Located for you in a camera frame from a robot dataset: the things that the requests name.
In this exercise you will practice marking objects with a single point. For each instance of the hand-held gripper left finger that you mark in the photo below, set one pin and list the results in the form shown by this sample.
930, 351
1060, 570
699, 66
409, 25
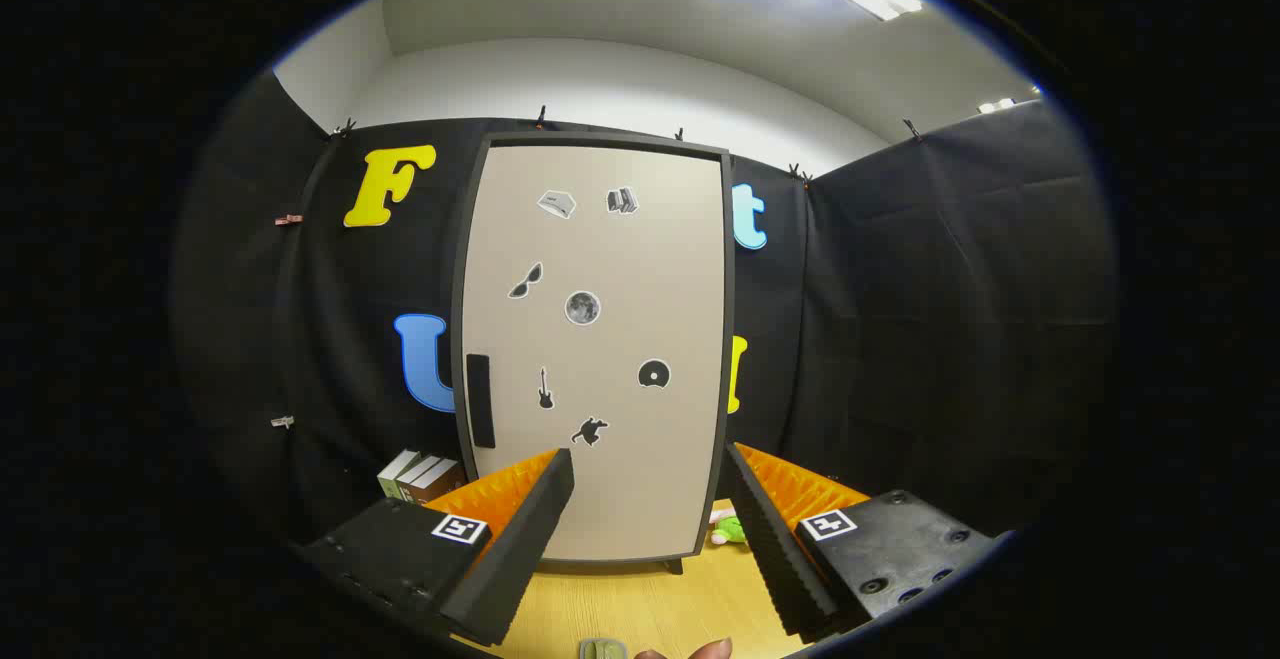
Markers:
520, 549

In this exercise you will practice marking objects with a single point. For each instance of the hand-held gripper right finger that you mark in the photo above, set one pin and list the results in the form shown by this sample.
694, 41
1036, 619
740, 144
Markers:
775, 549

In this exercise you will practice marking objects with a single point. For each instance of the beige cabinet door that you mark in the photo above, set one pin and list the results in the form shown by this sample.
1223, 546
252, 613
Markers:
620, 479

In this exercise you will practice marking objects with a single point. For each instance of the green white plush toy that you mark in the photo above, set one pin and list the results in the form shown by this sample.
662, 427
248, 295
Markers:
730, 531

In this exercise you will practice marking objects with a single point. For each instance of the brown hardcover book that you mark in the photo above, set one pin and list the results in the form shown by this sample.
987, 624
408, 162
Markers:
440, 489
408, 491

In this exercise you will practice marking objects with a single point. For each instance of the wooden clothes peg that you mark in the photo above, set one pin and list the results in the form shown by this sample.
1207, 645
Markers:
288, 220

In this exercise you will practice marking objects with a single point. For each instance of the dark grey cabinet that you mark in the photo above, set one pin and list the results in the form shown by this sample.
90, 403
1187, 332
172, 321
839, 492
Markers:
600, 138

